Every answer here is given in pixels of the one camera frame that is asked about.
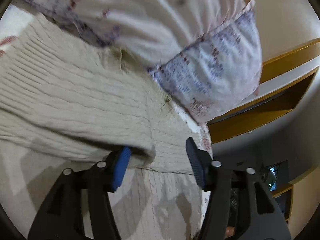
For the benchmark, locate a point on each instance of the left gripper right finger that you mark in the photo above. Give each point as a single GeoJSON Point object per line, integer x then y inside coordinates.
{"type": "Point", "coordinates": [240, 205]}

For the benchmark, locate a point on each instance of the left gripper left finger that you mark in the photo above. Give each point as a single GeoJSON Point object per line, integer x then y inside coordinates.
{"type": "Point", "coordinates": [60, 214]}

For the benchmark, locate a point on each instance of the beige cable-knit sweater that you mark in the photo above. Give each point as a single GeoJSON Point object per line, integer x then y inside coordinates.
{"type": "Point", "coordinates": [67, 104]}

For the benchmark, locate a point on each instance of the wooden shelf unit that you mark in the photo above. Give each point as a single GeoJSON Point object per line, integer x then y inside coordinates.
{"type": "Point", "coordinates": [298, 199]}

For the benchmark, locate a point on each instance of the pink floral pillow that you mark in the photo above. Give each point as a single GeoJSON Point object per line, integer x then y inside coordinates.
{"type": "Point", "coordinates": [205, 53]}

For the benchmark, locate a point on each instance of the white floral bedspread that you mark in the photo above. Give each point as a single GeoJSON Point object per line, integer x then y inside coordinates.
{"type": "Point", "coordinates": [16, 18]}

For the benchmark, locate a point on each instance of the wooden headboard frame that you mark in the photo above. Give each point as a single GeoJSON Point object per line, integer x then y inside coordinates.
{"type": "Point", "coordinates": [284, 82]}

